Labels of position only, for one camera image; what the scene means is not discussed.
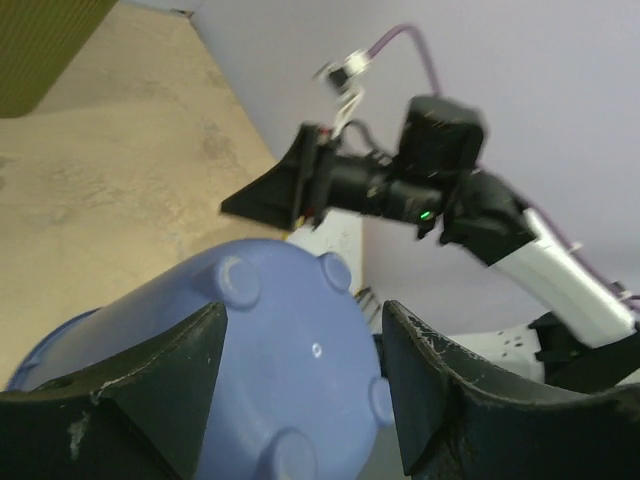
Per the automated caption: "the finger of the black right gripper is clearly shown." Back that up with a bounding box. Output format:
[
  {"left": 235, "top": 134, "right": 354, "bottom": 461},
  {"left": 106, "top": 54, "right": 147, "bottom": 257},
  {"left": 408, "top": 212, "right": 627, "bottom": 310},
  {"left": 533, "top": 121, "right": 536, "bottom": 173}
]
[{"left": 220, "top": 124, "right": 320, "bottom": 231}]

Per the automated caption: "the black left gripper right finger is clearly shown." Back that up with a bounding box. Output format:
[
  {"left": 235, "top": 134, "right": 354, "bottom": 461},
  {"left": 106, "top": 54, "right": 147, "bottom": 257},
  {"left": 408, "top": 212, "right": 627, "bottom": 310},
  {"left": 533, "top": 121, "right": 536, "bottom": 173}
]
[{"left": 382, "top": 301, "right": 639, "bottom": 479}]

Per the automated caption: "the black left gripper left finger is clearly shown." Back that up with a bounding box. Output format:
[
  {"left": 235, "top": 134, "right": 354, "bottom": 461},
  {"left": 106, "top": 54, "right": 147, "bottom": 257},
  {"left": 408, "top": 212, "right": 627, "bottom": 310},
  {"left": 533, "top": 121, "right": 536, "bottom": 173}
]
[{"left": 1, "top": 303, "right": 227, "bottom": 479}]

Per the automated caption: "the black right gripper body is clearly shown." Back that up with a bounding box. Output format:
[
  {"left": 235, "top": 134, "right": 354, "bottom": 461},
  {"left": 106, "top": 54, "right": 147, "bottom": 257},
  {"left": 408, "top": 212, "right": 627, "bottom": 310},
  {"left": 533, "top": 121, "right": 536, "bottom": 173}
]
[{"left": 299, "top": 123, "right": 442, "bottom": 230}]

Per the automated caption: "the blue plastic bucket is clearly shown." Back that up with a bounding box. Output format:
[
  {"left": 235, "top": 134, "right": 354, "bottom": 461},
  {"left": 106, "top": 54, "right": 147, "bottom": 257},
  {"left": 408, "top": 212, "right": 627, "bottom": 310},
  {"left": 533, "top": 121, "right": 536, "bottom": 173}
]
[{"left": 2, "top": 239, "right": 394, "bottom": 479}]

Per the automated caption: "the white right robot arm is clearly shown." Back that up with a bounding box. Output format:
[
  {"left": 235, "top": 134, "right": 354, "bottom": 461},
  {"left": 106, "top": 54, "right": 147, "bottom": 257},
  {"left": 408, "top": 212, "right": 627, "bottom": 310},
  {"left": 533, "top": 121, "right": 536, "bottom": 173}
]
[{"left": 220, "top": 95, "right": 639, "bottom": 393}]

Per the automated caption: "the olive green ribbed bin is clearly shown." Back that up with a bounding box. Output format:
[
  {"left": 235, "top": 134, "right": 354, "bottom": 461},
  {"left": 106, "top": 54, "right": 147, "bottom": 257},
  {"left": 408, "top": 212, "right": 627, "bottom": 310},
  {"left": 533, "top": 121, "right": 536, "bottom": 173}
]
[{"left": 1, "top": 0, "right": 115, "bottom": 119}]

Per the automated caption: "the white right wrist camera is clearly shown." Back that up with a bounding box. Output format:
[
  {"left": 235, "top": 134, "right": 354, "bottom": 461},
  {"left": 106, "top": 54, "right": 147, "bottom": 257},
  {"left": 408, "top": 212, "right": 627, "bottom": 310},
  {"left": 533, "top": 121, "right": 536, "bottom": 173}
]
[{"left": 314, "top": 50, "right": 371, "bottom": 139}]

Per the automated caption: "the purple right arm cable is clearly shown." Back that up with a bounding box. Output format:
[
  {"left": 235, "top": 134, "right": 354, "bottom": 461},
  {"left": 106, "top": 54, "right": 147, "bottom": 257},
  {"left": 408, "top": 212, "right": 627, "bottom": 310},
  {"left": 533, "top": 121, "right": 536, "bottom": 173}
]
[{"left": 367, "top": 23, "right": 640, "bottom": 314}]

